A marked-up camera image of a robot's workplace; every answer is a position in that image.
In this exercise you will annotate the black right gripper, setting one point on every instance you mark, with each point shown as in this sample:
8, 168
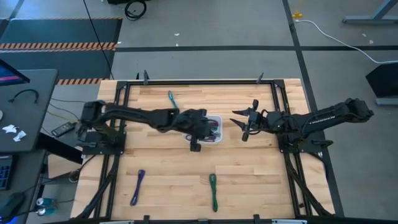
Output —
256, 120

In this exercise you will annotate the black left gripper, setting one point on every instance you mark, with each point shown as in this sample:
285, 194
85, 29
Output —
192, 124

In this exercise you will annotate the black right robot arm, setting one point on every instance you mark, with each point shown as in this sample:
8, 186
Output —
326, 116

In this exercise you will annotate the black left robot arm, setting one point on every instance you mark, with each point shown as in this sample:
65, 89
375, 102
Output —
140, 113

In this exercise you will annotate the teal toothbrush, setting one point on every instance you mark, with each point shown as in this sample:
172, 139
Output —
172, 99

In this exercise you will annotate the purple toothbrush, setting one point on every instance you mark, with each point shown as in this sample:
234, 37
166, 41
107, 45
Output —
137, 187

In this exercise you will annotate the yellow plug connector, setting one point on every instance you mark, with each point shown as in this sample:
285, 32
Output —
297, 14

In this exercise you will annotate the black remote control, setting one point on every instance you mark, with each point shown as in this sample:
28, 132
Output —
63, 129

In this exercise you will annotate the black box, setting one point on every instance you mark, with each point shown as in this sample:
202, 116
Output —
384, 81

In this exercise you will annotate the grey table leg base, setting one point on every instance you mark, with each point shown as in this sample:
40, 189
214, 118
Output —
370, 20

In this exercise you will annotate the black hazard striped floor mat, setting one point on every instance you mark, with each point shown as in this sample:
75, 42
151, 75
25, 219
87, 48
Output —
56, 34

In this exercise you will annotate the black side desk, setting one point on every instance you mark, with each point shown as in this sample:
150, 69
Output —
28, 118

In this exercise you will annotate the white paper scrap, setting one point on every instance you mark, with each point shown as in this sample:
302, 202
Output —
10, 128
19, 136

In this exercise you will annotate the computer monitor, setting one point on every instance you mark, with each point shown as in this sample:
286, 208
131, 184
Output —
11, 74

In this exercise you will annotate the black keyboard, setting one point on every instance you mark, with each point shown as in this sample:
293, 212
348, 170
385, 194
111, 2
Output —
4, 172

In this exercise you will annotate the black aluminium table frame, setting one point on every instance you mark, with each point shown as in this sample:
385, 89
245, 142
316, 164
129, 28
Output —
199, 82

